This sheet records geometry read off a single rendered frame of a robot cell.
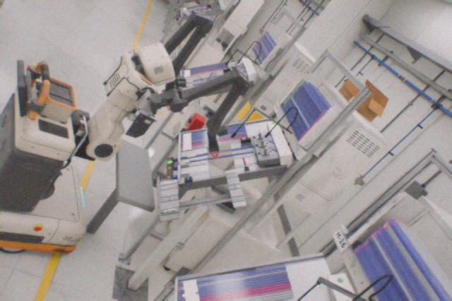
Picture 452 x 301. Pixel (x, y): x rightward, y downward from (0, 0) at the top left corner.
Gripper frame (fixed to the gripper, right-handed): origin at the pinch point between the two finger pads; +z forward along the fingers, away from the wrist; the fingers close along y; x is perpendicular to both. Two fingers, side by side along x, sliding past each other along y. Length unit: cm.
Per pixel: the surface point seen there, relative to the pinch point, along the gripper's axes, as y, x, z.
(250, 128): 49, -29, 10
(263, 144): 10.2, -33.1, 2.0
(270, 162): -5.8, -34.6, 6.5
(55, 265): -37, 104, 35
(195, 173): 1.1, 15.0, 10.7
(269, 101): 135, -60, 30
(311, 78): 49, -78, -24
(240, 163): 3.8, -15.9, 10.3
